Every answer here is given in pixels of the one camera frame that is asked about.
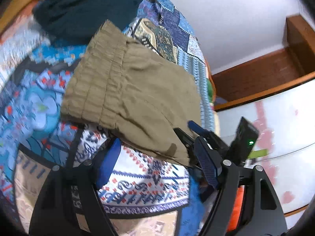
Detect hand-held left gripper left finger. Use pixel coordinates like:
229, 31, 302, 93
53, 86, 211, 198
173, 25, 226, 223
28, 138, 122, 236

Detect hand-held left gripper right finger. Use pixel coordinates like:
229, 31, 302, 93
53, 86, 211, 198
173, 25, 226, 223
194, 136, 289, 236

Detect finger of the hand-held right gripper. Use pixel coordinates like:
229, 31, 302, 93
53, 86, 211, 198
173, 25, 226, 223
188, 120, 209, 139
173, 127, 198, 169

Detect khaki pants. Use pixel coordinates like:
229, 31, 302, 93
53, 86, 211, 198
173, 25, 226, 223
60, 20, 203, 168

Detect colourful bed sheet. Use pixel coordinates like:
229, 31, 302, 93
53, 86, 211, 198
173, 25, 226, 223
205, 59, 222, 134

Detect blue patchwork blanket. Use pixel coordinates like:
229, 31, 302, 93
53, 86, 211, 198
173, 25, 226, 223
0, 0, 217, 236

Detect wooden door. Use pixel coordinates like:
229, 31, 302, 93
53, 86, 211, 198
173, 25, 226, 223
285, 15, 315, 77

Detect dark teal garment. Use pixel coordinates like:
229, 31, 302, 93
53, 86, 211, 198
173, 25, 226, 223
32, 0, 145, 45

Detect bamboo lap desk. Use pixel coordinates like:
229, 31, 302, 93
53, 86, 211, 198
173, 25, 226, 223
0, 0, 62, 35

